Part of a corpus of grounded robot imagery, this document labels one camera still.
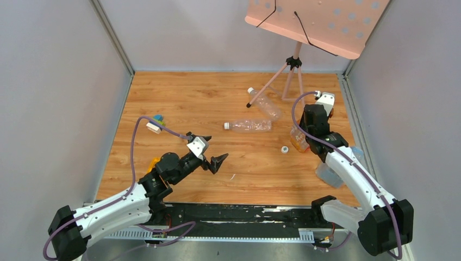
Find orange label plastic bottle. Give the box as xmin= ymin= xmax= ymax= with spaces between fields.
xmin=290 ymin=126 xmax=309 ymax=153

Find clear bottle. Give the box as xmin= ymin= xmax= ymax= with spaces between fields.
xmin=223 ymin=119 xmax=272 ymax=133
xmin=246 ymin=93 xmax=282 ymax=121

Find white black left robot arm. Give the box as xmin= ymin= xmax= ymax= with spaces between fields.
xmin=43 ymin=132 xmax=228 ymax=260

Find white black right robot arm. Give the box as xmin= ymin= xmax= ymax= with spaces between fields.
xmin=297 ymin=104 xmax=414 ymax=256

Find yellow triangular toy block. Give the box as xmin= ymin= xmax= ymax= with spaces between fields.
xmin=146 ymin=157 xmax=169 ymax=187

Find stacked toy building blocks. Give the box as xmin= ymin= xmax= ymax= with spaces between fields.
xmin=146 ymin=114 xmax=165 ymax=134

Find pink music stand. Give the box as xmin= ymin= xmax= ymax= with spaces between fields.
xmin=245 ymin=1 xmax=391 ymax=100

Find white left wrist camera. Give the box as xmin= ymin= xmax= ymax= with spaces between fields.
xmin=186 ymin=141 xmax=209 ymax=161

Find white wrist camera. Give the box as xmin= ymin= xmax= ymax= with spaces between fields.
xmin=186 ymin=141 xmax=209 ymax=161
xmin=314 ymin=91 xmax=335 ymax=117

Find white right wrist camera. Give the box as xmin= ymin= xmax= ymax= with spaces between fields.
xmin=314 ymin=91 xmax=335 ymax=117

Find black metal base rail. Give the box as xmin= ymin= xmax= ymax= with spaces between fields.
xmin=99 ymin=202 xmax=348 ymax=244

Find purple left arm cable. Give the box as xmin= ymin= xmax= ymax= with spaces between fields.
xmin=42 ymin=116 xmax=197 ymax=261

